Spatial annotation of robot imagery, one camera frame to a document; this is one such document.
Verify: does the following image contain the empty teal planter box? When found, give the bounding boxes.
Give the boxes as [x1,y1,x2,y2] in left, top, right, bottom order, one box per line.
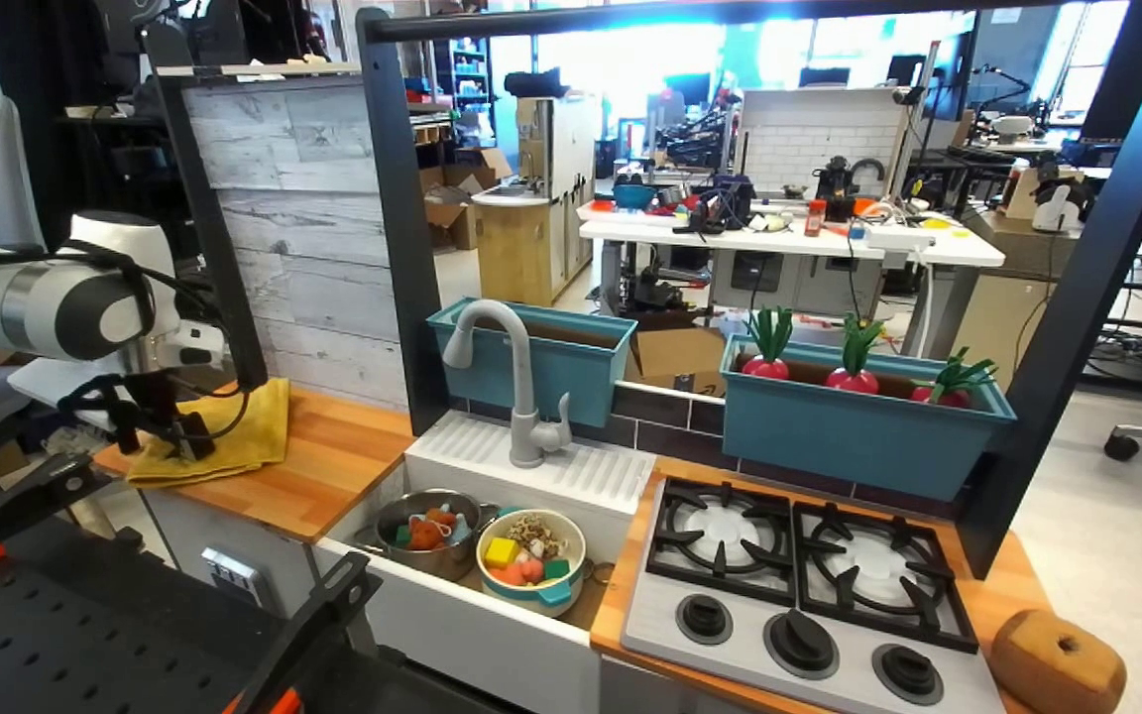
[423,294,644,434]

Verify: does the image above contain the pink bunny plush toy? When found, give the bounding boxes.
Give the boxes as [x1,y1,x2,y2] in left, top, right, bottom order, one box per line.
[499,552,549,590]

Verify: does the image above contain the blue and brown plush toy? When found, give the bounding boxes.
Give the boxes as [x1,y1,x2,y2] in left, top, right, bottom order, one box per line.
[390,510,477,556]

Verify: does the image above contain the teal pot cream inside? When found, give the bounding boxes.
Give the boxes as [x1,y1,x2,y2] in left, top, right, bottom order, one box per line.
[472,503,592,618]

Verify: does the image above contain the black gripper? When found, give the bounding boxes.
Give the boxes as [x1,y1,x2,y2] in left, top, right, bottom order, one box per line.
[66,369,224,466]

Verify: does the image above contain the yellow block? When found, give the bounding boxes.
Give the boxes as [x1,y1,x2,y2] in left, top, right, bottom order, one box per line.
[480,533,525,570]

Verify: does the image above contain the whitewashed wood backsplash panel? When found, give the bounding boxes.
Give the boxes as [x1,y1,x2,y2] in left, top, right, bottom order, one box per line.
[181,77,418,413]

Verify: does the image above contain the brown wooden rock with hole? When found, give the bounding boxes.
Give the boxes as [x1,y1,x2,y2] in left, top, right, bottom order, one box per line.
[986,603,1130,714]

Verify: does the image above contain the black clamp orange handle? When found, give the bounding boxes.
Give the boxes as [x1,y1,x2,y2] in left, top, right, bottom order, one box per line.
[0,453,113,598]
[218,552,390,714]

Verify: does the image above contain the white sink basin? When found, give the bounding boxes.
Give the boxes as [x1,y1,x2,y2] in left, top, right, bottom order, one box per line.
[310,490,627,714]

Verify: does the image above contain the black perforated board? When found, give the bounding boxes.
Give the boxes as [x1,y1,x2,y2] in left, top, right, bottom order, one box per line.
[0,519,348,714]

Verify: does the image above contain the yellow towel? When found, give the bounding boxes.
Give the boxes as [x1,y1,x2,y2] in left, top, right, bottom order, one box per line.
[114,375,296,490]

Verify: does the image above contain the steel pot with handles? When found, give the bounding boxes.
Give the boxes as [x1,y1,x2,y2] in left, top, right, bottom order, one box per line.
[368,490,483,585]

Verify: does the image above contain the blue metal beam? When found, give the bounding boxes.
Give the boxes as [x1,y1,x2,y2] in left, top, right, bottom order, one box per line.
[965,0,1142,581]

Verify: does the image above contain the grey sink faucet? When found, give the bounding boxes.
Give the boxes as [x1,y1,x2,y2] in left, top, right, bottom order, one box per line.
[442,299,578,473]

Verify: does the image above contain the leopard print plush toy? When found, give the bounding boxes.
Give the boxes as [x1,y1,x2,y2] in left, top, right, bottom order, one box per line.
[516,512,574,561]

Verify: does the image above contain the brown cardboard box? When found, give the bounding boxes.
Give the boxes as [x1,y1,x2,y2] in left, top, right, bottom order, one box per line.
[627,321,729,396]

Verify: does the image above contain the white workshop table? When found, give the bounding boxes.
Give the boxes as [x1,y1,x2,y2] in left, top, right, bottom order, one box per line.
[578,196,1006,360]

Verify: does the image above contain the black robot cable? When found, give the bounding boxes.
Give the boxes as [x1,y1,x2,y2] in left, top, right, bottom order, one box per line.
[0,244,257,449]

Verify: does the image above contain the tan wooden cylinder stand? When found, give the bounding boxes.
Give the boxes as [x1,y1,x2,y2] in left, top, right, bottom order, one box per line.
[467,192,557,309]

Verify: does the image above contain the black stove knob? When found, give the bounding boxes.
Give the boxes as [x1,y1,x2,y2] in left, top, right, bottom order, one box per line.
[676,590,736,652]
[763,606,844,680]
[870,638,947,705]

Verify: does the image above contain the grey toy stove black grates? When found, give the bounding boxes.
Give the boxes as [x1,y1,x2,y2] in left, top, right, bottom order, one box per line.
[624,473,1014,714]

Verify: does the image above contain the red radish toy green leaves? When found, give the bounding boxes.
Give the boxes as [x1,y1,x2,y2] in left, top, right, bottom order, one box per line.
[908,346,1000,408]
[740,305,799,384]
[822,315,888,396]

